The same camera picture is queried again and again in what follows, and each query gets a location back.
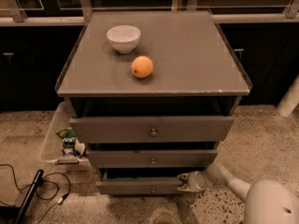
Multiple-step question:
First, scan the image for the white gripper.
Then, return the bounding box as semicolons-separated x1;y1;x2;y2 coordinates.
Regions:
177;171;212;193

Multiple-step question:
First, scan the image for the grey bottom drawer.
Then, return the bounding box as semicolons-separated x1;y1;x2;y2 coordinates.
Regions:
96;168;182;195

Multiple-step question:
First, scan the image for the grey drawer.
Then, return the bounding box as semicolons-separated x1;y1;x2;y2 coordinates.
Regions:
96;168;182;195
87;149;217;168
69;116;234;143

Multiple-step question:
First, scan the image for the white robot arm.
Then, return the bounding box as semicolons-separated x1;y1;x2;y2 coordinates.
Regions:
178;162;299;224

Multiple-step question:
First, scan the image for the grey middle drawer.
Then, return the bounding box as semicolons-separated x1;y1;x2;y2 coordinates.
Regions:
87;149;217;168

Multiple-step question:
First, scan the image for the grey drawer cabinet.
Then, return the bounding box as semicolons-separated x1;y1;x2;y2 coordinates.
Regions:
54;10;252;189

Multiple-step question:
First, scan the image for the grey top drawer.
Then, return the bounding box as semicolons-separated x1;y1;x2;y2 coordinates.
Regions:
69;116;234;143

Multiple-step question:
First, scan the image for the orange fruit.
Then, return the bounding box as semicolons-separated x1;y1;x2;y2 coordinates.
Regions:
131;56;153;78

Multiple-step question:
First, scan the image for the green snack bag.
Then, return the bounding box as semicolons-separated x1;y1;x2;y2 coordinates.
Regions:
56;127;76;155

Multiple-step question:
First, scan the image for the clear plastic bin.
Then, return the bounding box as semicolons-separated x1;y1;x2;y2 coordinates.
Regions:
39;103;91;171

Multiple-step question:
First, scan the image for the white ceramic bowl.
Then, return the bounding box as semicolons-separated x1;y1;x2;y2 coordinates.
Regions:
107;25;141;54

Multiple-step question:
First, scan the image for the black bar on floor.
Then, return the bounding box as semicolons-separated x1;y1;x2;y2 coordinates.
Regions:
13;169;44;224

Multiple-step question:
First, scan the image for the white post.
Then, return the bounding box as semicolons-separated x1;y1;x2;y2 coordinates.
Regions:
277;75;299;117

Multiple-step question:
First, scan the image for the black cable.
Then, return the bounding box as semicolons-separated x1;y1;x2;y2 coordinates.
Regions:
0;163;72;224

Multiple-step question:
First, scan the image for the metal railing frame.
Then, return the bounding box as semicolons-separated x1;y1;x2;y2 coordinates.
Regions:
1;0;299;26

